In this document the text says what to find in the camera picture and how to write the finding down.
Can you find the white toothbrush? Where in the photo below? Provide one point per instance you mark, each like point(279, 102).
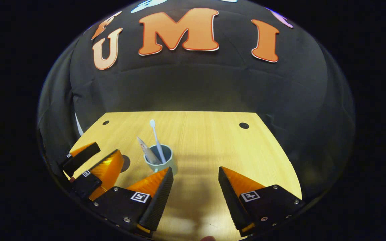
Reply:
point(156, 135)

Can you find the wooden desktop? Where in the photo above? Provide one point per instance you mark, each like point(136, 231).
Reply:
point(206, 144)

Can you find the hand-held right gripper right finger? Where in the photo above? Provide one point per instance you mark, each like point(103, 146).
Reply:
point(233, 204)

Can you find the white toothpaste tube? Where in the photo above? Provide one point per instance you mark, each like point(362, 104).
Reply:
point(146, 149)

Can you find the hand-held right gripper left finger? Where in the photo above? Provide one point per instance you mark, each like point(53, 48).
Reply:
point(156, 204)

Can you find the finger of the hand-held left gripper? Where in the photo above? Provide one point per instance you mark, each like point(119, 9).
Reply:
point(87, 184)
point(82, 155)

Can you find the dark round coaster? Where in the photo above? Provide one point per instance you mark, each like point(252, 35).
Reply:
point(126, 164)

